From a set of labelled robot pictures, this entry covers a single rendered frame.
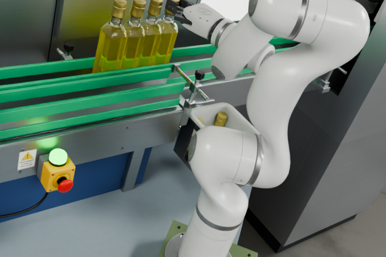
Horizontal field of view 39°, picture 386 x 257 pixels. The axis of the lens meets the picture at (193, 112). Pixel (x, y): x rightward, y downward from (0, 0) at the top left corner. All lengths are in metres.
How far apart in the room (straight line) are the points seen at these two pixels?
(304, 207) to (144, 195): 1.02
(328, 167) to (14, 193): 1.39
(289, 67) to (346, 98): 1.24
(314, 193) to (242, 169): 1.33
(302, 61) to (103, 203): 0.86
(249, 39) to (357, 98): 1.01
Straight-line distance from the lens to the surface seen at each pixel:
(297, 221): 2.63
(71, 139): 1.46
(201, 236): 1.37
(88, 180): 1.65
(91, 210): 1.67
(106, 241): 1.60
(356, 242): 3.16
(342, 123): 2.33
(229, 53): 1.34
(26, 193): 1.56
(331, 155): 2.40
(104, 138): 1.52
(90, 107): 1.44
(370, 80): 2.22
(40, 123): 1.41
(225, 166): 1.21
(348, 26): 1.02
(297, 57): 1.08
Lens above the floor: 1.96
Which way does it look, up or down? 34 degrees down
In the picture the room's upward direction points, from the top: 19 degrees clockwise
